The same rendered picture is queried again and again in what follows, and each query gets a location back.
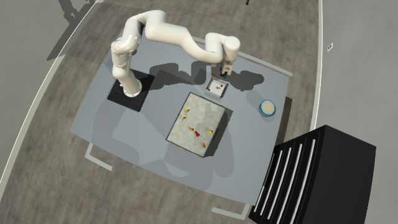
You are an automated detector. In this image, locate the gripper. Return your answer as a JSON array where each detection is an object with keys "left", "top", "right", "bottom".
[{"left": 220, "top": 62, "right": 233, "bottom": 78}]

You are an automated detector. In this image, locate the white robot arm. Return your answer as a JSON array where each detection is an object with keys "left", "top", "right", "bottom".
[{"left": 111, "top": 10, "right": 241, "bottom": 97}]

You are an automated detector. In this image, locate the round beige tin with blue rims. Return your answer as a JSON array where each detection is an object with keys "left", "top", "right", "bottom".
[{"left": 259, "top": 100, "right": 275, "bottom": 117}]

